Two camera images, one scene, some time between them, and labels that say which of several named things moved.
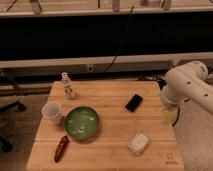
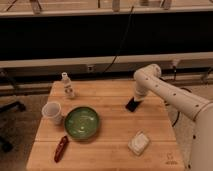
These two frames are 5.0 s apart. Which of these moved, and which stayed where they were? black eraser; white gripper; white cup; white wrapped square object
Moved: white gripper
Stayed: white cup; black eraser; white wrapped square object
